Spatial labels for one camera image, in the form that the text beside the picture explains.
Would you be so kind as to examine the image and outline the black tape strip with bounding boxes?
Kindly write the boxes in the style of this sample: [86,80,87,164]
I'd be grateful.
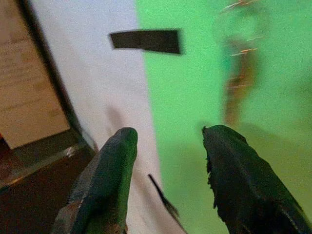
[109,28,183,55]

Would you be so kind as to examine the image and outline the keys with brown lanyard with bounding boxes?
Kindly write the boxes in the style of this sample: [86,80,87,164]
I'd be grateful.
[216,0,266,125]

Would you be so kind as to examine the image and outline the green cloth sheet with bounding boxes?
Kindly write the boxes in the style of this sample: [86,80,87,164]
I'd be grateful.
[136,0,312,234]

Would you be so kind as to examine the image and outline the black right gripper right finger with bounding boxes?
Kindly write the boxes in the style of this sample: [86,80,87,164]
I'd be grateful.
[202,124,312,234]

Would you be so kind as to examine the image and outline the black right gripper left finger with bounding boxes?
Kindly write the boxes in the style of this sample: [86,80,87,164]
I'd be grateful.
[50,127,138,234]

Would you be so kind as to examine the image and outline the cardboard box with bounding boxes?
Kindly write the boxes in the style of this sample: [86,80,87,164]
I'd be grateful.
[0,0,72,150]

